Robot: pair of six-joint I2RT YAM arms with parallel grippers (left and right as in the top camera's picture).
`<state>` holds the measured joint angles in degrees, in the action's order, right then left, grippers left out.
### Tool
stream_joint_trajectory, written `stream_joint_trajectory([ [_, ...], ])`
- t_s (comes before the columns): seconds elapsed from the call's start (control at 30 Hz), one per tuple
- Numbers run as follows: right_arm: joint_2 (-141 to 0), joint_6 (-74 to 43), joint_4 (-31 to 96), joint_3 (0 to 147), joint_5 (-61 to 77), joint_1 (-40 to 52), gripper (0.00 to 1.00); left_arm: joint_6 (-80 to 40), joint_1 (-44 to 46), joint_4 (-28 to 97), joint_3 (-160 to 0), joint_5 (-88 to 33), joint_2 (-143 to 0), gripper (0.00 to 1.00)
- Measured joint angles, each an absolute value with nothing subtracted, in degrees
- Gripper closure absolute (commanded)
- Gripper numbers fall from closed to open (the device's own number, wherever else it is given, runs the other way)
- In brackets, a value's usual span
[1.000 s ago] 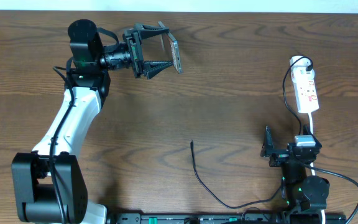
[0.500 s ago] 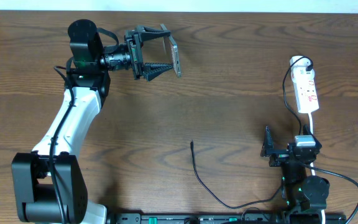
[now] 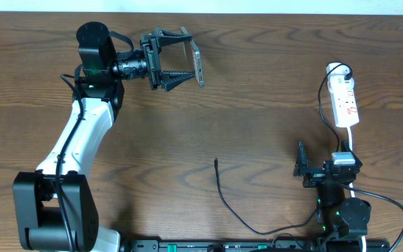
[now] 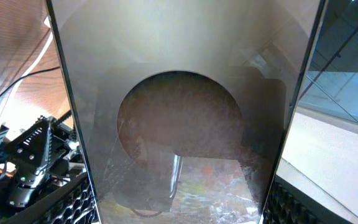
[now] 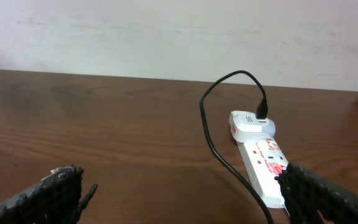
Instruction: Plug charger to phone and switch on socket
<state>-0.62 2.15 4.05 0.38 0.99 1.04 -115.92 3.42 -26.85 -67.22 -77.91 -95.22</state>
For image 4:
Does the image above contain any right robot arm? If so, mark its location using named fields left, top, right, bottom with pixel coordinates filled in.
left=0, top=112, right=99, bottom=223

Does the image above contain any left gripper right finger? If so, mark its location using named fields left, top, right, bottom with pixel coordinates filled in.
left=262, top=175, right=358, bottom=224

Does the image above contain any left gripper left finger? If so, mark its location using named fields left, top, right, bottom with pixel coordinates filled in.
left=1, top=172, right=99, bottom=224

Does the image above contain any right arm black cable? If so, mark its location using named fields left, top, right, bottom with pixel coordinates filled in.
left=0, top=65, right=61, bottom=110

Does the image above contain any bronze Galaxy smartphone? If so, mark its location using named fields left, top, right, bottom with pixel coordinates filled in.
left=47, top=0, right=326, bottom=223

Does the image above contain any white power strip cord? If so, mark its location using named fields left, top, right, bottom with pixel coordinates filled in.
left=0, top=16, right=54, bottom=159

